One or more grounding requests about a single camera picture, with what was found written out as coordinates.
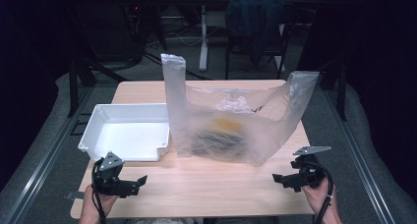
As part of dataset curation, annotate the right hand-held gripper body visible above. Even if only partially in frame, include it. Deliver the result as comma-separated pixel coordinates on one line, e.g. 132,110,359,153
283,145,332,193

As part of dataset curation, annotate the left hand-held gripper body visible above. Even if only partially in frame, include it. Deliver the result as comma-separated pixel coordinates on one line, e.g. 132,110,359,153
92,150,141,198

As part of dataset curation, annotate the white plastic tray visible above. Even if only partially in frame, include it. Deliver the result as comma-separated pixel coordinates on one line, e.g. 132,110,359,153
78,102,171,163

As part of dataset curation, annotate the dark grey oblong pack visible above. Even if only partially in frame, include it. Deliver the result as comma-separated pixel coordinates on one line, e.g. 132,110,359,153
191,130,249,158

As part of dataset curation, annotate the yellow banana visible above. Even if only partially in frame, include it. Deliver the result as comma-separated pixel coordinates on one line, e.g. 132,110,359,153
210,116,242,131

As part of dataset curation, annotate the translucent plastic bag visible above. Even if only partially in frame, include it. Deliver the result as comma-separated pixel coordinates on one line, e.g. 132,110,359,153
160,52,321,168

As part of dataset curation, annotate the person's right hand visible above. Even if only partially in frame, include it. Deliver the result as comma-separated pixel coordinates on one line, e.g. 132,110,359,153
301,178,335,215

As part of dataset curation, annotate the person's left hand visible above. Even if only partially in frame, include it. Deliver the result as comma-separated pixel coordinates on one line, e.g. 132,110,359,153
82,184,119,218

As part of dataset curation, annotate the grey tape strip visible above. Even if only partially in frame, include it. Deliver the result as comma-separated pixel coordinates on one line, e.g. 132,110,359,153
64,191,86,200

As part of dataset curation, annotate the black metal stand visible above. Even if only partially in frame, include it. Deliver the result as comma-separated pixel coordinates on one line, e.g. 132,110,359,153
67,58,129,119
319,58,348,122

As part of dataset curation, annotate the black chair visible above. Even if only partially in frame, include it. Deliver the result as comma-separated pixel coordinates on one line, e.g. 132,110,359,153
224,21,293,81

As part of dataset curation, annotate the white desk leg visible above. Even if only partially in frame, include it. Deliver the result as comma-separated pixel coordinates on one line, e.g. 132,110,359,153
199,4,209,72

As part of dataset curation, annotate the dark jacket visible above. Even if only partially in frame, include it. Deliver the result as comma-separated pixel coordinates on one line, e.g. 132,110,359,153
225,0,285,66

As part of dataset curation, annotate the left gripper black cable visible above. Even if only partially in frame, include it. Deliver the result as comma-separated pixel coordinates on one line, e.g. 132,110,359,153
90,158,107,224

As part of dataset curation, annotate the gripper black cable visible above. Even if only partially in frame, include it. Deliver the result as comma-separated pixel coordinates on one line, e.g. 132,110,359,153
90,158,107,224
306,161,335,224

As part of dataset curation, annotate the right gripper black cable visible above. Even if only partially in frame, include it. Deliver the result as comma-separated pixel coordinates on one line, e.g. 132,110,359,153
306,161,335,224

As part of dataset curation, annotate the aluminium floor rail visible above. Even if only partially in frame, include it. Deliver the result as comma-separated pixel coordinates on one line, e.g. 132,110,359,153
323,85,398,224
0,85,96,224

